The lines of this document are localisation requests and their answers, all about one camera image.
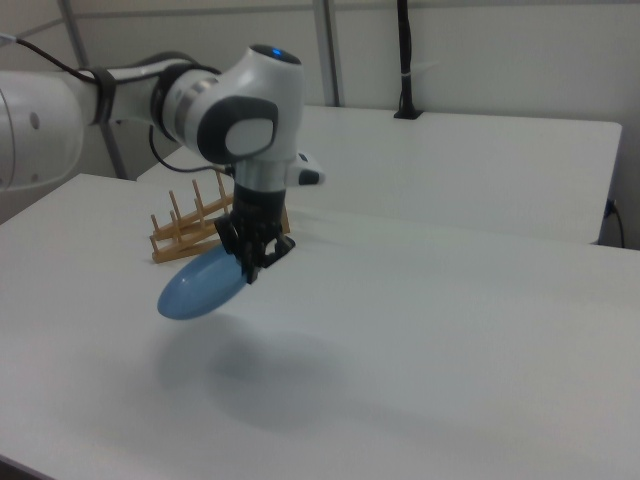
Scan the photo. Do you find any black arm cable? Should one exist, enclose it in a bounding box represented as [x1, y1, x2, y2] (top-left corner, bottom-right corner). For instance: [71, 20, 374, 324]
[0, 33, 237, 176]

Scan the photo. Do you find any blue round plate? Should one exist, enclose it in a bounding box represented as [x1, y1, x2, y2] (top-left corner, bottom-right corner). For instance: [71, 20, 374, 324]
[156, 243, 250, 321]

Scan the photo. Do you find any black camera pole with white tie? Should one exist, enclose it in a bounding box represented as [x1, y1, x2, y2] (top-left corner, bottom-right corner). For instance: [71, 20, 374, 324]
[392, 0, 425, 121]

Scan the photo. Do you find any blue cable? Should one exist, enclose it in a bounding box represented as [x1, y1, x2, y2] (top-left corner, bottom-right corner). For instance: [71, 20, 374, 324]
[603, 196, 627, 249]

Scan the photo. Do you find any grey metal partition post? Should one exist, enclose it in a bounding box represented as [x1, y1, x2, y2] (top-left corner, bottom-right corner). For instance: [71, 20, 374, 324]
[313, 0, 347, 108]

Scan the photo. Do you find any white side table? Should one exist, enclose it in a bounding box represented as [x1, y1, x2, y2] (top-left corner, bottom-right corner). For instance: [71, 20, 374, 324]
[136, 103, 624, 247]

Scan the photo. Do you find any slanted grey metal post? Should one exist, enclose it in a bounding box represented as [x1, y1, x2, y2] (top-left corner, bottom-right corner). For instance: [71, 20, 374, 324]
[55, 0, 127, 180]

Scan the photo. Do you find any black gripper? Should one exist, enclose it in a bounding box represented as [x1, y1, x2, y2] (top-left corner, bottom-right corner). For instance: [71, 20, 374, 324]
[213, 182, 297, 287]

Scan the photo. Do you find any wooden plate rack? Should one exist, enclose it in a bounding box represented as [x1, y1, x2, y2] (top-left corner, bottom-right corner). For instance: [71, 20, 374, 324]
[149, 172, 293, 265]

